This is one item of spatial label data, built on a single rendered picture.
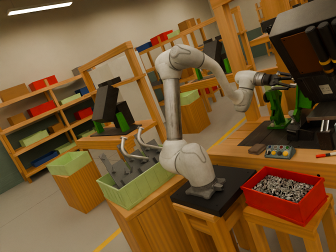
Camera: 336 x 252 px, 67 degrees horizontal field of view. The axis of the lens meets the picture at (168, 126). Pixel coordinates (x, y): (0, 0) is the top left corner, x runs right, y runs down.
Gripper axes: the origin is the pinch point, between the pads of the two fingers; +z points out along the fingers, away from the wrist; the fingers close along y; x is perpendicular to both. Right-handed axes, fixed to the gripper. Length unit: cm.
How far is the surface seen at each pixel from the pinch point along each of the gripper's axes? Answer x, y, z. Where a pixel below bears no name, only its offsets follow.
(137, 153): -8, -78, -102
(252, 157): 0, -52, -11
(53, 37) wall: 103, 109, -734
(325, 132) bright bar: -5.2, -27.8, 23.6
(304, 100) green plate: -4.6, -12.2, 8.6
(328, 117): -19.3, -23.9, 25.9
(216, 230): -27, -95, -5
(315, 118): -18.3, -25.0, 20.6
